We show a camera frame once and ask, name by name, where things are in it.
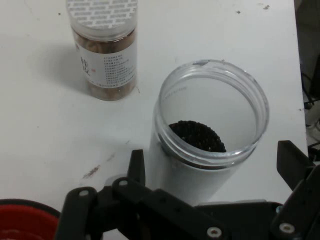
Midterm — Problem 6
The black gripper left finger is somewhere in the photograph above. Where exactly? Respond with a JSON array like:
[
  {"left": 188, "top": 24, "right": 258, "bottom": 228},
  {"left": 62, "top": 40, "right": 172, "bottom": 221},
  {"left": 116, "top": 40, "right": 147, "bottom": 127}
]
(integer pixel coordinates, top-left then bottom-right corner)
[{"left": 53, "top": 149, "right": 229, "bottom": 240}]

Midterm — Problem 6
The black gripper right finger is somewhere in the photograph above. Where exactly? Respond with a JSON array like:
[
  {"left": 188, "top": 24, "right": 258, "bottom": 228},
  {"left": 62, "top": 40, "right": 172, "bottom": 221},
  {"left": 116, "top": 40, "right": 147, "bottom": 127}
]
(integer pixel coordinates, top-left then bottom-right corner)
[{"left": 271, "top": 140, "right": 320, "bottom": 240}]

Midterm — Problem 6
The red bowl with black rim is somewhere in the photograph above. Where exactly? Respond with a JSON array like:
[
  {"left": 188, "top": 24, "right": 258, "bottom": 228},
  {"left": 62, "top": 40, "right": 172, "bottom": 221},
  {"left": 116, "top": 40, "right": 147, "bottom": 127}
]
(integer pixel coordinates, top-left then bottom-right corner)
[{"left": 0, "top": 198, "right": 62, "bottom": 240}]

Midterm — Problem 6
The clear jar of black seeds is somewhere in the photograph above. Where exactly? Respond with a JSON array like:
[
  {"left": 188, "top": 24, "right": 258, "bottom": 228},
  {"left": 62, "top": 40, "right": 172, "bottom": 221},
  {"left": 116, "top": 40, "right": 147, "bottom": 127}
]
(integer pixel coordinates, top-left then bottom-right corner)
[{"left": 149, "top": 59, "right": 271, "bottom": 204}]

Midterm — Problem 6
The brown spice jar white lid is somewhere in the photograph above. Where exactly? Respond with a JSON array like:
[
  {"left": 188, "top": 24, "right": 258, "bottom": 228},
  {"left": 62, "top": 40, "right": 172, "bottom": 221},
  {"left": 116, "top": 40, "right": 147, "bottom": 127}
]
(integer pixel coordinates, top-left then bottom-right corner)
[{"left": 65, "top": 0, "right": 138, "bottom": 101}]

